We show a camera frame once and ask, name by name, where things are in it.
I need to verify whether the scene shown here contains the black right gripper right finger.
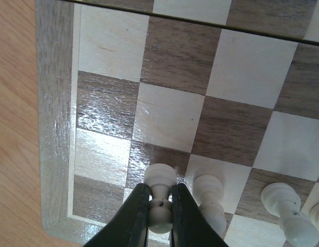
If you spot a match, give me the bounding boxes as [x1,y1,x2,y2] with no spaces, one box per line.
[170,183,228,247]

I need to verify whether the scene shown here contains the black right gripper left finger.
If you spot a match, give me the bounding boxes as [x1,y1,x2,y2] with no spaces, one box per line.
[84,183,150,247]

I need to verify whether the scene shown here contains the white chess piece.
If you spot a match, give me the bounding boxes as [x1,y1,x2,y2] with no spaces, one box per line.
[192,174,227,236]
[309,203,319,232]
[144,163,177,234]
[260,182,319,246]

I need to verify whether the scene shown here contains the wooden chess board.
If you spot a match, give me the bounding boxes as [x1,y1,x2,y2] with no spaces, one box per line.
[35,1,319,246]

